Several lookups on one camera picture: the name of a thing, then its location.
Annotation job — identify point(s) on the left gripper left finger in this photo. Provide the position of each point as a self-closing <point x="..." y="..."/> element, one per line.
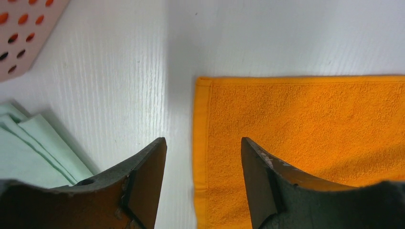
<point x="125" y="196"/>

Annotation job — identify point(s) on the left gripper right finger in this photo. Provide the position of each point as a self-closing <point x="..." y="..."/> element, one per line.
<point x="280" y="196"/>

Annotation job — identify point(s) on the bright orange towel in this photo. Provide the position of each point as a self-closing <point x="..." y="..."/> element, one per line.
<point x="349" y="130"/>

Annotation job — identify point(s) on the mint green folded towel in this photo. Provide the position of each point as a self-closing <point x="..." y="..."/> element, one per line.
<point x="31" y="151"/>

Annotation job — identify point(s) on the pink plastic basket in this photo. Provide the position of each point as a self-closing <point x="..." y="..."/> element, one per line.
<point x="25" y="26"/>

